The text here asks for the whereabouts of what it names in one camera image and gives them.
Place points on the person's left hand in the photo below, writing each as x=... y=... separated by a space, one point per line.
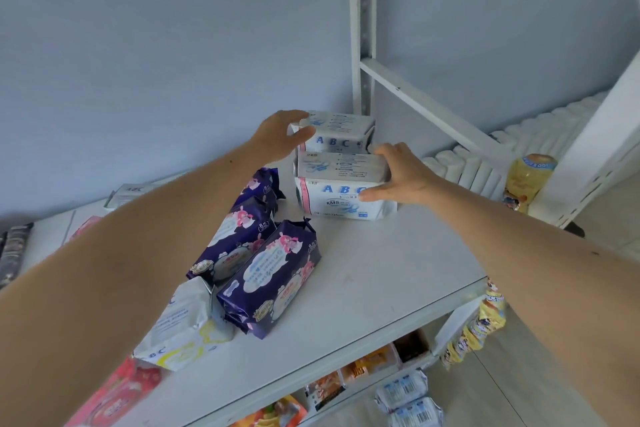
x=275 y=136

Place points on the person's right hand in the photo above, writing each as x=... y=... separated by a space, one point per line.
x=410 y=181

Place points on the person's right thumb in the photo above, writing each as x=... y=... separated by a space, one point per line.
x=377 y=192

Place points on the person's left thumb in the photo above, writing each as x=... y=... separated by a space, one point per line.
x=302 y=132

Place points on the small white blue-lettered pad pack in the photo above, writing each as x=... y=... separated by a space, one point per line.
x=340 y=134

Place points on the large white blue-lettered pad pack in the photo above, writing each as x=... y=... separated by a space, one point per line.
x=335 y=186

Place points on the person's right forearm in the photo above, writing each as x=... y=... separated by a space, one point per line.
x=540 y=281

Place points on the person's left forearm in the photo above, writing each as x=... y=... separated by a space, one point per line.
x=125 y=266

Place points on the purple pad pack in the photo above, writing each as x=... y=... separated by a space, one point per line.
x=262 y=189
x=235 y=241
x=272 y=281

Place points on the white metal shelf rack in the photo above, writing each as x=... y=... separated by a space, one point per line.
x=364 y=16

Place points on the yellow plastic bottle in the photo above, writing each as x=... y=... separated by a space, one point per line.
x=529 y=181

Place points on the row of white tissue packs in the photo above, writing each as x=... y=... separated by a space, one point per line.
x=535 y=141

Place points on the hanging strip of yellow sachets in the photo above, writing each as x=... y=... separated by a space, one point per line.
x=480 y=326

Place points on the orange snack packet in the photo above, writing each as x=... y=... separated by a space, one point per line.
x=370 y=364

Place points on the flat white pad pack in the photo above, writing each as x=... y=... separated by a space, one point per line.
x=127 y=194

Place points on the white blue tissue pack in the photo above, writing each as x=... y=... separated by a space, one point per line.
x=415 y=414
x=402 y=390

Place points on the white and orange packet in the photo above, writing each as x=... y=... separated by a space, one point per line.
x=325 y=390

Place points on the white and yellow pad pack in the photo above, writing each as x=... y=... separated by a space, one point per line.
x=182 y=326

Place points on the pale pink pad pack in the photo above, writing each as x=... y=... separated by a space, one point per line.
x=82 y=229

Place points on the orange yellow snack bag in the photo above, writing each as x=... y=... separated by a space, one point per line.
x=277 y=414

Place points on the dark grey patterned pack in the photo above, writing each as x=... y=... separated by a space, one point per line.
x=12 y=254

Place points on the pink red pad pack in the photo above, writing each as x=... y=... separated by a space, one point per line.
x=115 y=399

